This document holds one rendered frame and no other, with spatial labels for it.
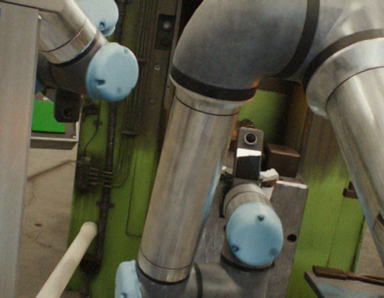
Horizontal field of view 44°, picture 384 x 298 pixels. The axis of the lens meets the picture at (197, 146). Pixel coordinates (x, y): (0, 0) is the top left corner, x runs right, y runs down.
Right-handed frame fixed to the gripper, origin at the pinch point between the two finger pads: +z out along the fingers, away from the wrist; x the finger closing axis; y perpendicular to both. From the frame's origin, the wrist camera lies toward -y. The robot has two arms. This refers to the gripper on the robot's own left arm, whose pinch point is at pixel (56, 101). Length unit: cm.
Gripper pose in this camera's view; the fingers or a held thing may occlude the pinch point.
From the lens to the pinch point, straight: 106.9
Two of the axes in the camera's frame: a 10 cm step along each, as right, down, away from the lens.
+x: -9.0, -0.5, -4.3
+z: -4.3, 2.7, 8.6
